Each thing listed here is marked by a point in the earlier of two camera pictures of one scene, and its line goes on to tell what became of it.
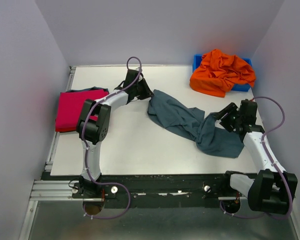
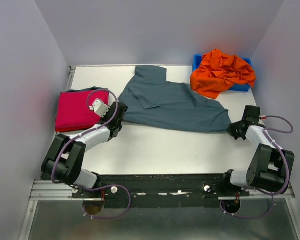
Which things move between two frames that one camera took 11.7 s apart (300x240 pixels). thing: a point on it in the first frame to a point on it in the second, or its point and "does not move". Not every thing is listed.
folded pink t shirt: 70,107 does not move
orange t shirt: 218,71 does not move
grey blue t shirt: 202,129 to 153,102
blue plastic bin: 197,59 does not move
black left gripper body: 139,88 to 104,118
